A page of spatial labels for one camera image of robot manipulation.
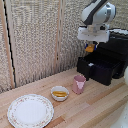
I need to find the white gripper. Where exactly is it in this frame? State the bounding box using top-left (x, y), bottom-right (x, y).
top-left (77, 26), bottom-right (110, 52)

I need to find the black air fryer drawer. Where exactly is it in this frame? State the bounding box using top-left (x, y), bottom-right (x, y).
top-left (76, 53), bottom-right (123, 87)

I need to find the yellow toy bread piece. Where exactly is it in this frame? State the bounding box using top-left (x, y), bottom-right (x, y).
top-left (53, 90), bottom-right (68, 96)
top-left (52, 93), bottom-right (67, 98)

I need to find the woven screen panel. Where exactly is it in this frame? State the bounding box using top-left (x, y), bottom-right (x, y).
top-left (61, 0), bottom-right (101, 73)
top-left (0, 19), bottom-right (13, 94)
top-left (5, 0), bottom-right (61, 88)

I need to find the pink cup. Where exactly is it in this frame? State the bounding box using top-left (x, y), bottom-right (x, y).
top-left (73, 74), bottom-right (87, 95)

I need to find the white rounded object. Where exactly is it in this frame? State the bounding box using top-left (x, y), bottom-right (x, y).
top-left (123, 66), bottom-right (128, 86)

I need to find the white floral rim plate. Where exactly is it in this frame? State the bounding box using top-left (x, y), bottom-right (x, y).
top-left (7, 93), bottom-right (55, 128)

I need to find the wooden screen post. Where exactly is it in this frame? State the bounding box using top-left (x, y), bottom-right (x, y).
top-left (54, 0), bottom-right (66, 73)
top-left (0, 0), bottom-right (16, 90)

